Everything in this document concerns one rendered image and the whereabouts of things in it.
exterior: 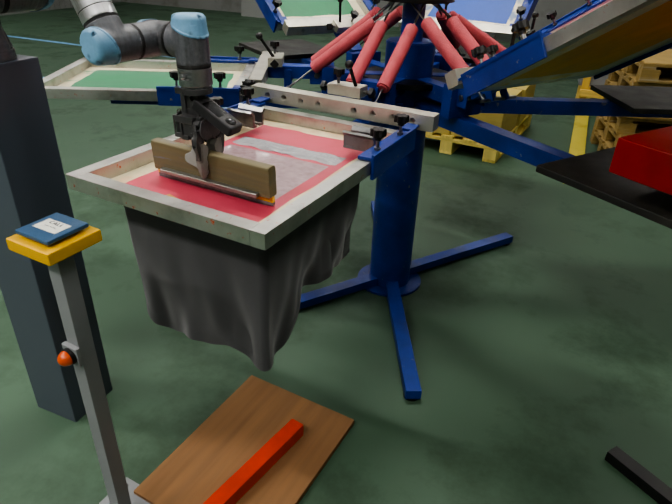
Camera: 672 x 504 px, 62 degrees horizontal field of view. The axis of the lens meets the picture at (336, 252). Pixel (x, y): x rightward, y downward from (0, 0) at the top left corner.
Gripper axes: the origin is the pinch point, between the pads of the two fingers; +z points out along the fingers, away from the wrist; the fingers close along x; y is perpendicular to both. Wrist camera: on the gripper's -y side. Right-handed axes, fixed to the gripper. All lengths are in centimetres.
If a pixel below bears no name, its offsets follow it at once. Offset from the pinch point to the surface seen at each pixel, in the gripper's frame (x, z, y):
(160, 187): 5.5, 4.5, 12.5
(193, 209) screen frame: 16.6, 1.6, -8.4
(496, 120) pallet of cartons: -329, 65, 6
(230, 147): -27.6, 4.1, 16.6
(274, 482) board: 3, 99, -14
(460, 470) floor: -33, 102, -63
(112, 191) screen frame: 17.8, 1.7, 14.7
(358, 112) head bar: -64, -1, -8
